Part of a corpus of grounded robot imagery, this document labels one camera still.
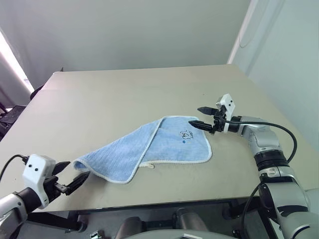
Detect black chair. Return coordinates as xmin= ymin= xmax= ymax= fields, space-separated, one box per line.
xmin=29 ymin=85 xmax=45 ymax=101

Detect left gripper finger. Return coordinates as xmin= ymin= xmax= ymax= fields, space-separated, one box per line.
xmin=53 ymin=161 xmax=71 ymax=176
xmin=66 ymin=171 xmax=90 ymax=195

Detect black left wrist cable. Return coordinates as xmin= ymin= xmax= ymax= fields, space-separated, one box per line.
xmin=0 ymin=154 xmax=28 ymax=183

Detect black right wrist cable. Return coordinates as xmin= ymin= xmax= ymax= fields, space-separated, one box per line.
xmin=225 ymin=119 xmax=298 ymax=164

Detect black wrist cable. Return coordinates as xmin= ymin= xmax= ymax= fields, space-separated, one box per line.
xmin=0 ymin=154 xmax=28 ymax=183
xmin=225 ymin=119 xmax=298 ymax=164

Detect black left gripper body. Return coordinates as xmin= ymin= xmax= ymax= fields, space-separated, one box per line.
xmin=40 ymin=175 xmax=73 ymax=204

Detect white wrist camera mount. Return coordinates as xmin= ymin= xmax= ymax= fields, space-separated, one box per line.
xmin=22 ymin=154 xmax=57 ymax=209
xmin=215 ymin=93 xmax=237 ymax=134

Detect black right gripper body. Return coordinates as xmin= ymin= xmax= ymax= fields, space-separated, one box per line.
xmin=210 ymin=105 xmax=229 ymax=135

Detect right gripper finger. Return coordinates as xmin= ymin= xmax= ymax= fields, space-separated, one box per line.
xmin=188 ymin=120 xmax=214 ymax=134
xmin=197 ymin=106 xmax=218 ymax=116

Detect light blue terry towel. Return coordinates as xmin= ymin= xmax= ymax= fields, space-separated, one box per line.
xmin=72 ymin=115 xmax=213 ymax=185

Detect black equipment stack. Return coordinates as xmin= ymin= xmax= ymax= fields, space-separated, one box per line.
xmin=0 ymin=105 xmax=27 ymax=140

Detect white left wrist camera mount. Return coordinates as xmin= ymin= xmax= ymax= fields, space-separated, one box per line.
xmin=22 ymin=154 xmax=57 ymax=209

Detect black right shoulder cable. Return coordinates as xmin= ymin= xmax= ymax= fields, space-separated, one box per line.
xmin=243 ymin=183 xmax=265 ymax=234

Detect black table frame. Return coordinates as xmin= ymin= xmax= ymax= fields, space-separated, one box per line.
xmin=26 ymin=196 xmax=261 ymax=234

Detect dark rounded shape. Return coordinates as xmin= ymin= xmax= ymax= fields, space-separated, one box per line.
xmin=173 ymin=208 xmax=208 ymax=233
xmin=116 ymin=216 xmax=148 ymax=239

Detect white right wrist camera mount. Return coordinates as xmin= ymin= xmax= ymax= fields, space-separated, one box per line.
xmin=215 ymin=93 xmax=237 ymax=134

